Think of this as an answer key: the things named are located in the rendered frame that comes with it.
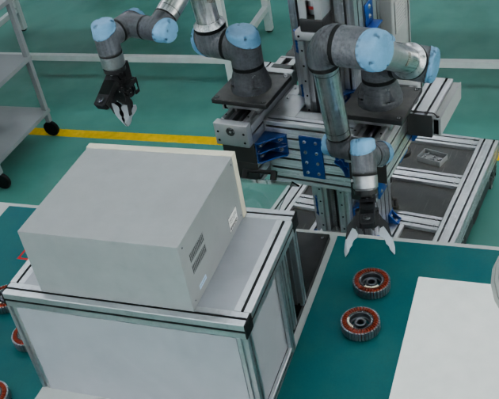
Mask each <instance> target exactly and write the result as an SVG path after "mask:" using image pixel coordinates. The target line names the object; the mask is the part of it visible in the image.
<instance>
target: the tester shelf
mask: <svg viewBox="0 0 499 399"><path fill-rule="evenodd" d="M298 224H299V223H298V217H297V212H296V211H283V210H273V209H264V208H254V207H246V215H245V217H244V218H243V219H242V221H241V222H240V224H239V226H238V228H237V230H236V232H235V234H234V236H233V238H232V239H231V241H230V244H229V245H228V247H227V250H226V252H225V253H224V255H223V257H222V259H221V261H220V262H219V265H218V267H217V269H216V270H215V273H214V274H213V276H212V278H211V280H210V282H209V284H208V286H207V288H206V290H205V292H204V293H203V295H202V297H201V299H200V301H199V303H198V305H197V307H196V309H195V310H194V312H192V311H187V310H175V309H169V308H162V307H157V306H145V305H139V304H132V303H126V302H115V301H109V300H103V299H96V298H85V297H78V296H73V295H66V294H55V293H49V292H43V291H42V290H41V289H40V285H39V284H38V281H37V279H36V276H35V273H34V271H33V269H32V266H31V264H30V262H29V259H28V260H27V261H26V262H25V264H24V265H23V266H22V268H21V269H20V270H19V272H18V273H17V274H16V275H15V276H14V277H13V279H12V280H11V281H10V282H9V283H8V285H7V286H6V288H5V289H4V290H3V291H2V293H1V294H2V297H3V299H4V301H5V304H6V305H7V306H16V307H22V308H28V309H34V310H44V311H50V312H56V313H62V314H73V315H78V316H84V317H95V318H100V319H106V320H112V321H122V322H128V323H134V324H141V325H151V326H157V327H163V328H168V329H179V330H185V331H190V332H196V333H207V334H213V335H219V336H229V337H235V338H241V339H247V340H248V338H249V336H250V333H251V331H252V329H253V326H254V324H255V322H256V320H257V317H258V314H259V313H260V311H261V307H262V306H263V304H264V301H265V299H266V296H267V294H268V292H269V289H270V287H271V286H272V282H273V280H274V279H275V276H276V274H277V271H278V269H279V267H280V264H281V262H282V260H283V258H284V255H285V253H286V251H287V249H288V246H289V244H290V242H291V239H292V237H293V235H294V233H295V230H296V228H297V226H298Z"/></svg>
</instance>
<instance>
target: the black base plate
mask: <svg viewBox="0 0 499 399"><path fill-rule="evenodd" d="M296 233H297V239H298V245H299V255H300V260H301V265H302V271H303V281H304V287H305V292H306V297H307V299H308V296H309V293H310V290H311V288H312V286H313V283H314V280H315V277H316V275H317V273H318V270H319V267H320V265H321V262H322V259H323V257H324V255H325V252H326V249H327V246H328V244H329V240H330V236H329V234H316V233H307V232H298V231H296ZM306 302H307V300H306V301H305V304H304V306H305V305H306ZM304 306H301V305H300V303H299V304H298V305H295V313H296V318H297V325H298V323H299V319H300V317H301V315H302V312H303V309H304ZM297 325H296V326H295V330H296V327H297ZM295 330H293V333H295Z"/></svg>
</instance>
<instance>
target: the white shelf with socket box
mask: <svg viewBox="0 0 499 399"><path fill-rule="evenodd" d="M389 399H499V308H498V306H497V304H496V302H495V301H494V298H493V292H492V287H491V284H487V283H472V282H464V281H457V280H449V279H434V278H427V277H418V280H417V285H416V290H415V293H414V297H413V302H412V306H411V309H410V312H409V319H408V322H407V326H406V331H405V335H404V338H403V341H402V348H401V351H400V355H399V358H398V364H397V367H396V371H395V375H394V381H393V384H392V387H391V391H390V396H389Z"/></svg>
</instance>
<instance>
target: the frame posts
mask: <svg viewBox="0 0 499 399"><path fill-rule="evenodd" d="M286 255H287V256H286ZM281 263H282V267H283V272H284V281H285V286H286V291H287V296H288V305H289V310H290V315H291V323H292V328H293V330H295V326H296V325H297V318H296V313H295V305H298V304H299V303H300V305H301V306H304V304H305V301H306V300H307V297H306V292H305V287H304V281H303V271H302V265H301V260H300V255H299V245H298V239H297V233H296V230H295V233H294V235H293V237H292V239H291V242H290V244H289V246H288V249H287V251H286V253H285V255H284V258H283V260H282V262H281Z"/></svg>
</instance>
